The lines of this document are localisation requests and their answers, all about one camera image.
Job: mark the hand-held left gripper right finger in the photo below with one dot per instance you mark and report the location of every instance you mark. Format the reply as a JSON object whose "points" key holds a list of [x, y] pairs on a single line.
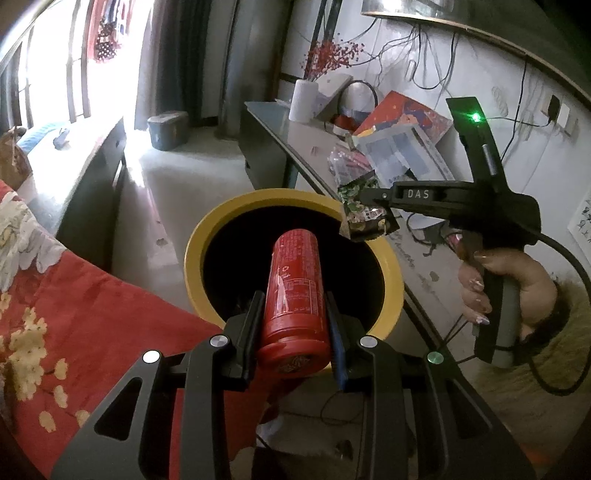
{"points": [[338, 357]]}

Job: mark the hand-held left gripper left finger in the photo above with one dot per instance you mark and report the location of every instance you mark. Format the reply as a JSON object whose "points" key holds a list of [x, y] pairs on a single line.
{"points": [[249, 334]]}

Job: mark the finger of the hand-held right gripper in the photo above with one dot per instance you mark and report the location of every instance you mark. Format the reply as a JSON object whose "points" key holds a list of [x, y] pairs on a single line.
{"points": [[406, 196]]}

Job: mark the green floral snack wrapper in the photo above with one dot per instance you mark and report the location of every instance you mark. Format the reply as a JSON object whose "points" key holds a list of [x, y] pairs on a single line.
{"points": [[364, 221]]}

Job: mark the red drink can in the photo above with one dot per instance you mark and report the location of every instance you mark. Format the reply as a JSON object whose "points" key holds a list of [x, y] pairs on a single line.
{"points": [[291, 295]]}

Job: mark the yellow rimmed black trash bin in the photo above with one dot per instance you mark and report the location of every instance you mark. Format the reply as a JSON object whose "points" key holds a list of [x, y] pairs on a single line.
{"points": [[203, 230]]}

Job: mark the person's right forearm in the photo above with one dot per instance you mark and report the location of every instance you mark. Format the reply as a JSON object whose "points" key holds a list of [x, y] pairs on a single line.
{"points": [[563, 392]]}

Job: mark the person's right hand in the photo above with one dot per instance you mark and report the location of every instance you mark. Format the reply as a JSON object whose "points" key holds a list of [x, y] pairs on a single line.
{"points": [[538, 295]]}

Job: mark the grey printed paper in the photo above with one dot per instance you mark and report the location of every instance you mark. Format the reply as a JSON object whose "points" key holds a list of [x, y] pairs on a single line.
{"points": [[397, 152]]}

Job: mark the clear plastic bag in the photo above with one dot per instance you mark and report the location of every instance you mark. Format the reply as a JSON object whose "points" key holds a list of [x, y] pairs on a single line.
{"points": [[348, 164]]}

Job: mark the red printed book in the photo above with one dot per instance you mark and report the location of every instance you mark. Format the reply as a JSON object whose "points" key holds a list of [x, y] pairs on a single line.
{"points": [[411, 113]]}

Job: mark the white power adapter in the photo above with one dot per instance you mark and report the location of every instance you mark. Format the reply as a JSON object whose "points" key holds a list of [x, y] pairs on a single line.
{"points": [[562, 115]]}

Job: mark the white box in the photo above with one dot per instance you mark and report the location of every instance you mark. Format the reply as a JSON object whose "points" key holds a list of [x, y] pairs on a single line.
{"points": [[333, 92]]}

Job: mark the dark glass console table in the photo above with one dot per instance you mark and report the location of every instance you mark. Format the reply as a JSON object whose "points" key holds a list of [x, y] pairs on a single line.
{"points": [[295, 134]]}

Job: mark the white paper roll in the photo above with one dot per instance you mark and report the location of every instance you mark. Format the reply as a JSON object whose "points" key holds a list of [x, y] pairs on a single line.
{"points": [[303, 101]]}

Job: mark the red berry branches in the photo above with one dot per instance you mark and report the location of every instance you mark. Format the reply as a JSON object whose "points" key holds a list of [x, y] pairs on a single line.
{"points": [[330, 57]]}

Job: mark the red floral blanket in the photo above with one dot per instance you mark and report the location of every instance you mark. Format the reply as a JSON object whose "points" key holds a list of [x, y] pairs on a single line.
{"points": [[92, 314]]}

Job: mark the blue grey storage box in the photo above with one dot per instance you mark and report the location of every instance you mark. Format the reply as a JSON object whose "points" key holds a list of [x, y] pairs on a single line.
{"points": [[168, 131]]}

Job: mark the dark coffee table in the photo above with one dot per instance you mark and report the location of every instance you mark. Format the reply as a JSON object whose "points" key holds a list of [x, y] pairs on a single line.
{"points": [[83, 184]]}

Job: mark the dark curtain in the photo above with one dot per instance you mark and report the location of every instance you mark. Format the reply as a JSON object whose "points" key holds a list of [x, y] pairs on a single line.
{"points": [[184, 60]]}

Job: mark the small dark gadget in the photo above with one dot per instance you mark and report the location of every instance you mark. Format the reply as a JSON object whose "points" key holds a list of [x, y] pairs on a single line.
{"points": [[61, 138]]}

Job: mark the brown paper bag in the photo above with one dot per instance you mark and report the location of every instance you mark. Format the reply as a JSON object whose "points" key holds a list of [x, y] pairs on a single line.
{"points": [[14, 157]]}

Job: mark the red patterned hanging clothes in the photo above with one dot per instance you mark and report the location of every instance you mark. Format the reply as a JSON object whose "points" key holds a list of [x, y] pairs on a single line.
{"points": [[107, 37]]}

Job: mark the brown window frame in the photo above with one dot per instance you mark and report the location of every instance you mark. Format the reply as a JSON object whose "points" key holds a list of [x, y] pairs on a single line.
{"points": [[74, 60]]}

